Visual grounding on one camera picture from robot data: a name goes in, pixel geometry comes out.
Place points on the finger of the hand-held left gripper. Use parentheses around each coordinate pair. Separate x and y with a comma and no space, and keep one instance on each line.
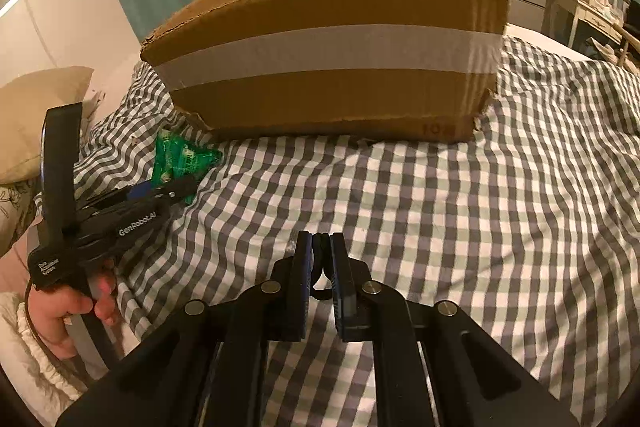
(139,193)
(175,189)

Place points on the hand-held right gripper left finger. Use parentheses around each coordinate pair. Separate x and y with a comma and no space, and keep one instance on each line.
(300,297)

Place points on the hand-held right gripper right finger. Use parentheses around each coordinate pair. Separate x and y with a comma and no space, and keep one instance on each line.
(345,302)

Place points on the green snack packet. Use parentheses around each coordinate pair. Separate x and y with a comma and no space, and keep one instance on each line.
(182,157)

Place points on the brown cardboard box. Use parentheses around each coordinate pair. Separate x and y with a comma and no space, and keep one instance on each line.
(325,47)

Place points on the person's left forearm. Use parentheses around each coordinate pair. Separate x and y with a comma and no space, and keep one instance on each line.
(30,367)

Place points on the person's left hand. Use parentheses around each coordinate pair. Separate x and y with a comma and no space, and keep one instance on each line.
(55,312)

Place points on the floral cloth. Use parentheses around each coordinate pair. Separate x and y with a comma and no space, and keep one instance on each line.
(15,212)

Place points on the beige pillow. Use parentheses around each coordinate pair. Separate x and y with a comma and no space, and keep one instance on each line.
(35,122)

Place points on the grey white checked blanket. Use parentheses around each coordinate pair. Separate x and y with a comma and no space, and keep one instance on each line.
(450,232)

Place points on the white dressing table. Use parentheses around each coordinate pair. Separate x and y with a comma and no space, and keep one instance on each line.
(582,19)

